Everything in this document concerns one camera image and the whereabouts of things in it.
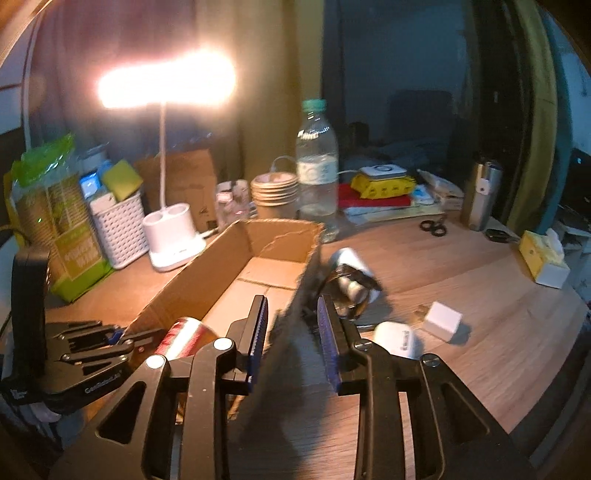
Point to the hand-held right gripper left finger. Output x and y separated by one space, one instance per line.
258 339

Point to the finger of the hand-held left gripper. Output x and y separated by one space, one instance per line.
83 330
99 353

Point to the clear plastic water bottle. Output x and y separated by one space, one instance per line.
316 184

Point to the small white carton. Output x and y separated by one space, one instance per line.
104 201

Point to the black key fob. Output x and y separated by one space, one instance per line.
498 235

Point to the white desk lamp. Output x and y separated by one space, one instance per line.
168 230

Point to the white earbuds case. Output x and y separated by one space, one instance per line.
392 339

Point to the red folder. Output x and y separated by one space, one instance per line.
355 196

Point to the red drink can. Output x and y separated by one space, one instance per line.
184 337

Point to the pale paper folder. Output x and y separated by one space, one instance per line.
392 213

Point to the yellow tissue box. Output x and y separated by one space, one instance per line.
540 256

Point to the steel tumbler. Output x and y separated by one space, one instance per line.
480 198

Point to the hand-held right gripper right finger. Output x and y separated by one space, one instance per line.
328 344

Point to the yellow packet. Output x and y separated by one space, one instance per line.
383 187

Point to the olive curtain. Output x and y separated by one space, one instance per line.
277 69

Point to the stack of kraft paper bowls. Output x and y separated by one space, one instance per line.
274 194

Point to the white wrapped packet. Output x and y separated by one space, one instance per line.
441 189

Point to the brown cardboard lamp package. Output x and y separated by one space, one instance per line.
189 184

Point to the white and silver cylinder gadget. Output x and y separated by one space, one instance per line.
353 277

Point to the printed glass cup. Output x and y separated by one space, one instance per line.
233 203

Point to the black scissors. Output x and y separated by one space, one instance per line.
433 227

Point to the blue packet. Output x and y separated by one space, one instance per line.
90 182

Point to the yellow-green sponge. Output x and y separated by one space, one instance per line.
121 182

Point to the cardboard box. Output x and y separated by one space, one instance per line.
258 277

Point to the olive hanging garment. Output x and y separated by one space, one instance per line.
538 92

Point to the white round charger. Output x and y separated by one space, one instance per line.
383 170

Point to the white woven plastic basket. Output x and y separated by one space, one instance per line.
120 230

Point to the green paper cup packet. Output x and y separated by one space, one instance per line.
69 240

